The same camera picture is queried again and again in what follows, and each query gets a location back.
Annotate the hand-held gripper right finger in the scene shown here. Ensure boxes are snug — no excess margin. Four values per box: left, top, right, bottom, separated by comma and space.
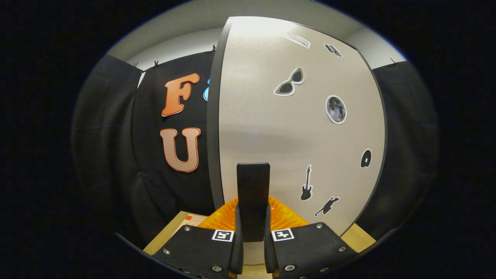
264, 196, 359, 279

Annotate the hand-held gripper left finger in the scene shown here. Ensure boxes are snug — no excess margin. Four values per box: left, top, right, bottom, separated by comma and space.
152, 197, 245, 279

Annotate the beige orange book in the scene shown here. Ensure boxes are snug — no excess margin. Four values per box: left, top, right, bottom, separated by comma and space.
172, 212, 210, 233

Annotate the black backdrop cloth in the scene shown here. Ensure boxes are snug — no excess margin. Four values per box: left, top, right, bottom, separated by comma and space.
72, 52, 440, 248

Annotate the beige shoe cabinet door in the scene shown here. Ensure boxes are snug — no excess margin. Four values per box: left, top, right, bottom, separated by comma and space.
218, 16, 388, 265

